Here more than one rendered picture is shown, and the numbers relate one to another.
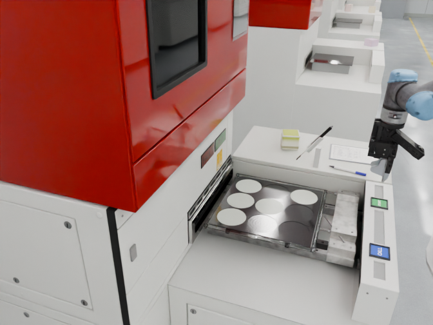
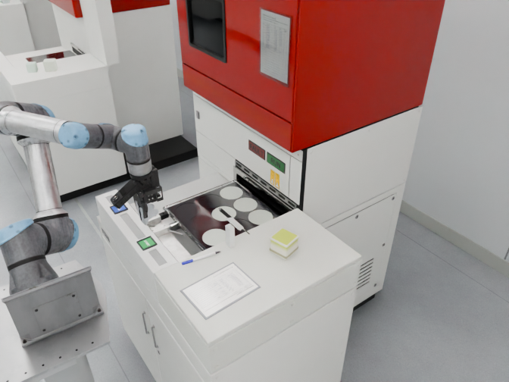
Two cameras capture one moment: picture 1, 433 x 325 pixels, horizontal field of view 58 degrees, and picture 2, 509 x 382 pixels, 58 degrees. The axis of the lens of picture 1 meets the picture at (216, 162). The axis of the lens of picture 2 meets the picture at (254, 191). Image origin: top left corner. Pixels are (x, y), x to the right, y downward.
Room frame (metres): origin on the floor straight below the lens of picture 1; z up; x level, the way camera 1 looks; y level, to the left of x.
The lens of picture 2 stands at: (2.13, -1.37, 2.04)
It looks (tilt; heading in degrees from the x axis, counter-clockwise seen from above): 34 degrees down; 125
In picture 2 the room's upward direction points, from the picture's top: straight up
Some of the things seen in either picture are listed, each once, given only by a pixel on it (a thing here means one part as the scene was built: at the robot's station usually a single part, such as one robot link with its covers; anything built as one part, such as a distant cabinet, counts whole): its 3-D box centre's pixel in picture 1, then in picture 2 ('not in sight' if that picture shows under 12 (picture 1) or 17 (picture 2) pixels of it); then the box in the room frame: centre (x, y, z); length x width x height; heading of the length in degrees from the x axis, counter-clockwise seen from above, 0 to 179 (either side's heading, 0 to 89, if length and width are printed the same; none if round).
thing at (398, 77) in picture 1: (401, 89); (135, 143); (1.11, -0.54, 1.36); 0.09 x 0.08 x 0.11; 5
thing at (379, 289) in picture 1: (374, 242); (135, 240); (0.99, -0.51, 0.89); 0.55 x 0.09 x 0.14; 160
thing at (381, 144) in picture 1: (385, 138); (145, 186); (1.12, -0.53, 1.20); 0.09 x 0.08 x 0.12; 69
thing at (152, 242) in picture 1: (190, 193); (242, 153); (1.07, 0.08, 1.02); 0.82 x 0.03 x 0.40; 160
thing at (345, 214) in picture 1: (343, 227); (169, 246); (1.10, -0.45, 0.87); 0.36 x 0.08 x 0.03; 160
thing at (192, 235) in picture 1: (213, 198); (262, 195); (1.23, 0.01, 0.89); 0.44 x 0.02 x 0.10; 160
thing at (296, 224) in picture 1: (269, 206); (223, 214); (1.17, -0.19, 0.90); 0.34 x 0.34 x 0.01; 70
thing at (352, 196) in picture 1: (348, 195); not in sight; (1.25, -0.50, 0.89); 0.08 x 0.03 x 0.03; 70
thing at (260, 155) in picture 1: (311, 164); (260, 279); (1.50, -0.41, 0.89); 0.62 x 0.35 x 0.14; 70
